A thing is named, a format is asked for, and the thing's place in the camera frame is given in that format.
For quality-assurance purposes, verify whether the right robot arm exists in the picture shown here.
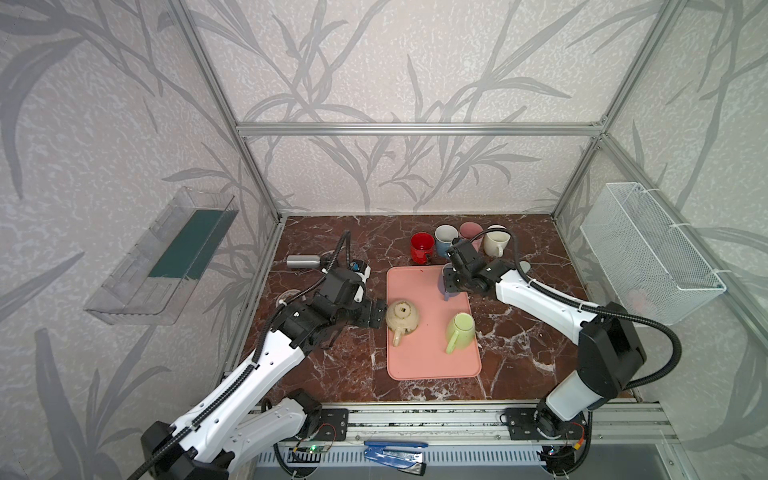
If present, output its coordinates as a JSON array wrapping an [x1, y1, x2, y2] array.
[[442, 239, 683, 438]]

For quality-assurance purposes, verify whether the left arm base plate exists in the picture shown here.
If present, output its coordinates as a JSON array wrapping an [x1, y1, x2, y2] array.
[[299, 408, 350, 442]]

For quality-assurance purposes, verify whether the pink mug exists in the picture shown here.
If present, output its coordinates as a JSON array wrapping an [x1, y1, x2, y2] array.
[[459, 222, 484, 252]]

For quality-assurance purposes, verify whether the blue stapler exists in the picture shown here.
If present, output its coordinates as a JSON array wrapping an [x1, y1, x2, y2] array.
[[364, 440, 428, 476]]

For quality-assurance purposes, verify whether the white mug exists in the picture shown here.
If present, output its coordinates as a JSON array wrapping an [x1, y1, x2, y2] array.
[[483, 225, 511, 258]]

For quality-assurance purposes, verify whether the silver metal cylinder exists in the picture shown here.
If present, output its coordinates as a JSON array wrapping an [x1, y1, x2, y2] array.
[[286, 254, 322, 269]]

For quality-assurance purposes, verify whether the beige teapot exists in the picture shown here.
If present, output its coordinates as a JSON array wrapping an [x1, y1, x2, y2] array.
[[385, 300, 420, 347]]

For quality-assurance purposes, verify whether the blue mug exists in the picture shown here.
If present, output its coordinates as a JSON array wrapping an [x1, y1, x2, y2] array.
[[434, 224, 460, 258]]

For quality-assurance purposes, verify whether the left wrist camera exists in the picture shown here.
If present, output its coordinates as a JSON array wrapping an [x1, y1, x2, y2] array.
[[350, 259, 371, 303]]

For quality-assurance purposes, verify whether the white wire basket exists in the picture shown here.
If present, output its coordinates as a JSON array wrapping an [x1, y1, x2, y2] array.
[[580, 182, 727, 326]]

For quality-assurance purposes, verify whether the red mug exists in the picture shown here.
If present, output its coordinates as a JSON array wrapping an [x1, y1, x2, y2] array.
[[410, 232, 435, 265]]

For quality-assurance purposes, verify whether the clear tape roll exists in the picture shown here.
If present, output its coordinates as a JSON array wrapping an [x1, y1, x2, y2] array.
[[275, 289, 306, 307]]

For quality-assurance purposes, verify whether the green circuit board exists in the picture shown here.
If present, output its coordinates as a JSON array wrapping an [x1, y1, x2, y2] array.
[[292, 443, 333, 455]]

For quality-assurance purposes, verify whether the pink plastic tray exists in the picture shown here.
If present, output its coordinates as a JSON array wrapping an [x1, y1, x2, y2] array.
[[386, 265, 482, 381]]

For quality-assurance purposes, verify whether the clear plastic wall shelf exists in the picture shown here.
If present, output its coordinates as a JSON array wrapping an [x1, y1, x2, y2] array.
[[84, 187, 239, 326]]

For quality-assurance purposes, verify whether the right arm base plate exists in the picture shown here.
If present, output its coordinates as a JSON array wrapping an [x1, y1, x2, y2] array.
[[499, 407, 589, 443]]

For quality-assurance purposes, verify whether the pink object in basket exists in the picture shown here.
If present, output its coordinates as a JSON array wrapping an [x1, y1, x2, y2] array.
[[625, 289, 657, 318]]

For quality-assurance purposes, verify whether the aluminium mounting rail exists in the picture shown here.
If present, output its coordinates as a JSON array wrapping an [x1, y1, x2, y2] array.
[[173, 401, 680, 449]]

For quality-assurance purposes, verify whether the green mug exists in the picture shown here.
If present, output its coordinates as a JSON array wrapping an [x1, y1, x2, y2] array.
[[445, 313, 475, 354]]

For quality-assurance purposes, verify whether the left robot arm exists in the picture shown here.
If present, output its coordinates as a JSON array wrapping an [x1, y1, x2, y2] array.
[[131, 260, 387, 479]]

